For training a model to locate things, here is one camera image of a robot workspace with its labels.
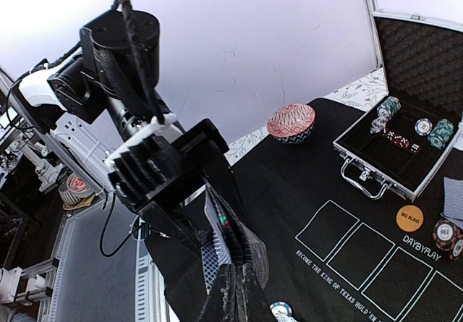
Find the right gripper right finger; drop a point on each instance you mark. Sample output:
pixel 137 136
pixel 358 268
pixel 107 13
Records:
pixel 251 303

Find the red brown chip stack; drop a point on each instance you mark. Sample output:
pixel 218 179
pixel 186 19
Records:
pixel 445 234

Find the white poker chip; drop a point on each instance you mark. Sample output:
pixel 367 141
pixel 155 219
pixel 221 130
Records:
pixel 423 127

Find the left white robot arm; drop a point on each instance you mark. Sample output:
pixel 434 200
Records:
pixel 114 67

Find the dealt card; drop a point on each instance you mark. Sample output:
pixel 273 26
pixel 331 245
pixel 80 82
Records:
pixel 453 198

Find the orange big blind button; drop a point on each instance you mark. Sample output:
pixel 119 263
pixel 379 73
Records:
pixel 409 218

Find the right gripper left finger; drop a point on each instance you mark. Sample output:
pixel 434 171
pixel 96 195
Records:
pixel 220 304

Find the dice row in case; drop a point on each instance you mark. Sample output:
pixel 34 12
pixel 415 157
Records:
pixel 401 141

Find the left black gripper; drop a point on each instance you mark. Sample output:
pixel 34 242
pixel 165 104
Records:
pixel 162 174

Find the aluminium poker chip case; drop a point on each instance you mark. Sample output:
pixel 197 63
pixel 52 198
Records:
pixel 422 66

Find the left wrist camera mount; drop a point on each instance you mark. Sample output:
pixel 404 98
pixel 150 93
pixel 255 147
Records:
pixel 167 130

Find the blue patterned card deck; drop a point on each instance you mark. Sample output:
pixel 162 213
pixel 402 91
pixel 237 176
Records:
pixel 228 241

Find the chips at case left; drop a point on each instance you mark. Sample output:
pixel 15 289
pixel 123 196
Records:
pixel 385 111

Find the black poker table mat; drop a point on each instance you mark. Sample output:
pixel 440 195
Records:
pixel 333 254

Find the blue white chip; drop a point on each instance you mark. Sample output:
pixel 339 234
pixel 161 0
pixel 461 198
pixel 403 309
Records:
pixel 281 311

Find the left aluminium frame post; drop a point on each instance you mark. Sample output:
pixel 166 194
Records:
pixel 371 7

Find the right poker chip stack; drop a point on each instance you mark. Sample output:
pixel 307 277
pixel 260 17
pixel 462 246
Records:
pixel 441 134

